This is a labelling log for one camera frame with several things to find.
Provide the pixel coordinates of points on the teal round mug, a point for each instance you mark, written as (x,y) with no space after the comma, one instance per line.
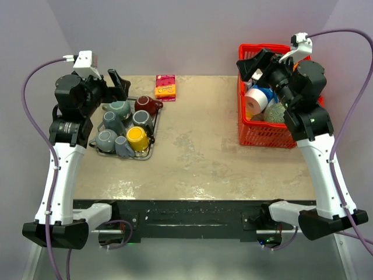
(121,108)

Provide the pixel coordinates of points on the red plastic basket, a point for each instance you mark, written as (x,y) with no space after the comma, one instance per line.
(262,131)

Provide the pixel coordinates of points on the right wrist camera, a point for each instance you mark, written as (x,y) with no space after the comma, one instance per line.
(301,47)

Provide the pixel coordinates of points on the silver can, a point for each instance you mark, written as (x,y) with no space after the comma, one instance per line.
(248,85)

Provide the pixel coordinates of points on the dark red mug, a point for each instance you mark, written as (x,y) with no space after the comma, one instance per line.
(148,104)

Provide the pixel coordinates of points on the blue white package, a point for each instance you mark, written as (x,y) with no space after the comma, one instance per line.
(270,95)

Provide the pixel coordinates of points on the small light grey mug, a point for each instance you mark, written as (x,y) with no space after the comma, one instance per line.
(123,148)

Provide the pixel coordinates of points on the green netted melon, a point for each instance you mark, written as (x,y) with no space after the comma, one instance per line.
(274,114)

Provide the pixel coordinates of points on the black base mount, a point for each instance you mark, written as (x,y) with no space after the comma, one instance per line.
(189,219)

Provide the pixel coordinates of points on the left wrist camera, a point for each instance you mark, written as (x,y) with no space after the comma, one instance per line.
(85,64)

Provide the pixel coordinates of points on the pink orange candy box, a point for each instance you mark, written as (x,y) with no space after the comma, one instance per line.
(165,88)

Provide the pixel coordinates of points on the blue-grey square mug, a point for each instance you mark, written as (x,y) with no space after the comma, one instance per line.
(112,121)

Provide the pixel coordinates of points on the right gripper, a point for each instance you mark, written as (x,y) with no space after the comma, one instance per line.
(267,60)

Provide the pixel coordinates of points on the yellow mug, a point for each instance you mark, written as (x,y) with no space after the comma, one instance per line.
(137,138)

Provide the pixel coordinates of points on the grey round mug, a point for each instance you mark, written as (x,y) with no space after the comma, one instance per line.
(104,141)

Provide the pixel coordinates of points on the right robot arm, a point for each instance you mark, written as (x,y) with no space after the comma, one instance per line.
(334,210)

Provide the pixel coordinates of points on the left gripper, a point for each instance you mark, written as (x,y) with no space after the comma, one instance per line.
(112,93)

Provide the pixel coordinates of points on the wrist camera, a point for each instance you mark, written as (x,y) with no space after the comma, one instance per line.
(301,47)
(85,64)

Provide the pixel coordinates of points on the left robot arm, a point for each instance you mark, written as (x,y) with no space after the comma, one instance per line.
(77,99)

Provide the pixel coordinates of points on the metal tray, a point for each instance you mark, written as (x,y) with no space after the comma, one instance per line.
(128,128)

